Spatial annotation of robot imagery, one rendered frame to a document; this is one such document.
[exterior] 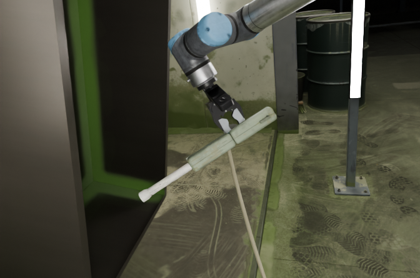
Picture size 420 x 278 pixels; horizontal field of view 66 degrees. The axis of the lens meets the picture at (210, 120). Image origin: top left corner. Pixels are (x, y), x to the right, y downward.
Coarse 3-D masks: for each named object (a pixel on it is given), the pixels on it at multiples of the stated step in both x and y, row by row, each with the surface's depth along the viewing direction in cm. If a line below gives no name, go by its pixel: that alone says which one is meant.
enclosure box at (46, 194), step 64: (0, 0) 56; (64, 0) 109; (128, 0) 111; (0, 64) 61; (64, 64) 59; (128, 64) 121; (0, 128) 67; (64, 128) 63; (128, 128) 132; (0, 192) 74; (64, 192) 70; (128, 192) 141; (0, 256) 84; (64, 256) 78; (128, 256) 107
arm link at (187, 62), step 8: (184, 32) 97; (176, 40) 97; (176, 48) 98; (184, 48) 95; (176, 56) 100; (184, 56) 97; (192, 56) 96; (184, 64) 99; (192, 64) 98; (200, 64) 98; (184, 72) 102; (192, 72) 99
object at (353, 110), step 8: (352, 104) 183; (352, 112) 185; (352, 120) 187; (352, 128) 188; (352, 136) 190; (352, 144) 192; (352, 152) 194; (352, 160) 196; (352, 168) 198; (352, 176) 200; (352, 184) 202
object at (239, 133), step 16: (256, 112) 104; (272, 112) 100; (240, 128) 99; (256, 128) 100; (208, 144) 100; (224, 144) 98; (192, 160) 97; (208, 160) 98; (176, 176) 98; (144, 192) 96
